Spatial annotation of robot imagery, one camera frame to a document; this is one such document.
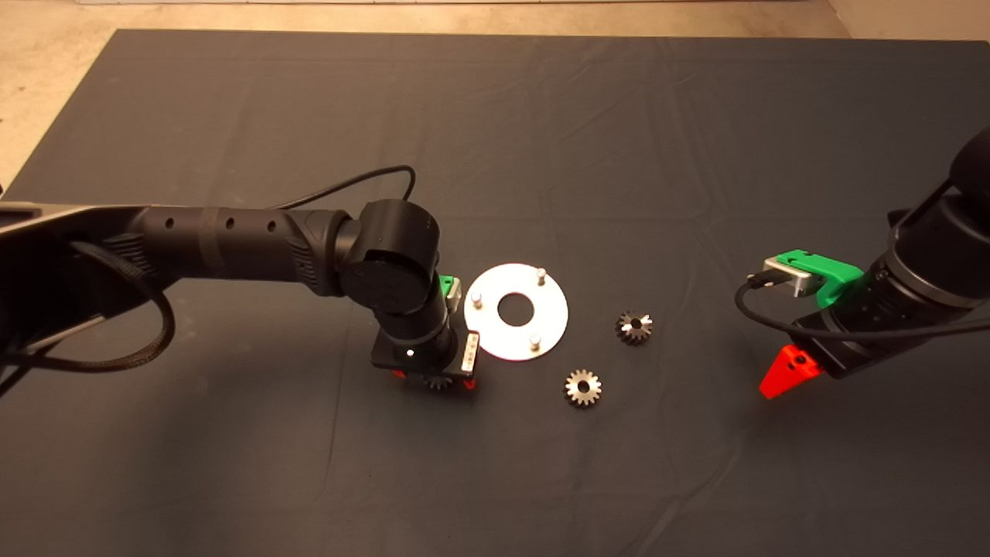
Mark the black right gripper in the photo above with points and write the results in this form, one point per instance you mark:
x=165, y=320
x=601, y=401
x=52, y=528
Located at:
x=858, y=336

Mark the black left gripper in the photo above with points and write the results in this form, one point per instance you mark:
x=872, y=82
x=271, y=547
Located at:
x=394, y=357

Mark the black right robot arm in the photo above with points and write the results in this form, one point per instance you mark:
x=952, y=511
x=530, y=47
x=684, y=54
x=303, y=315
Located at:
x=943, y=240

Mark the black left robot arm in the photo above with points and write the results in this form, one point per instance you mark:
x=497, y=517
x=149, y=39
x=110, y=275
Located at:
x=232, y=240

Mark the round metal carrier plate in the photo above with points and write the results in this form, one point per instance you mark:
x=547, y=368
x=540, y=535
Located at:
x=553, y=309

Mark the dark grey table cloth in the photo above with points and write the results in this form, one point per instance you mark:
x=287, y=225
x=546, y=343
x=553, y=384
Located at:
x=495, y=116

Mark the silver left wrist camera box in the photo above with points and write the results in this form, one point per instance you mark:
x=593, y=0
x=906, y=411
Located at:
x=455, y=295

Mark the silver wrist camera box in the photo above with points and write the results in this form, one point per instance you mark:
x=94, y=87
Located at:
x=789, y=276
x=455, y=295

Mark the green left camera mount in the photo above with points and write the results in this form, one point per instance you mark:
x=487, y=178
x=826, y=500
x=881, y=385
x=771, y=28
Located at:
x=446, y=286

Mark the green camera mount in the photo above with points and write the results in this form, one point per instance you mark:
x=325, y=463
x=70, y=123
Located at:
x=446, y=286
x=827, y=271

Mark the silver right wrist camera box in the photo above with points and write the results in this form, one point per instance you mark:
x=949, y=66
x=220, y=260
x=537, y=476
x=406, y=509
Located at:
x=789, y=276

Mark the green right camera mount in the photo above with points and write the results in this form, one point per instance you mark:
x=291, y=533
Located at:
x=827, y=271

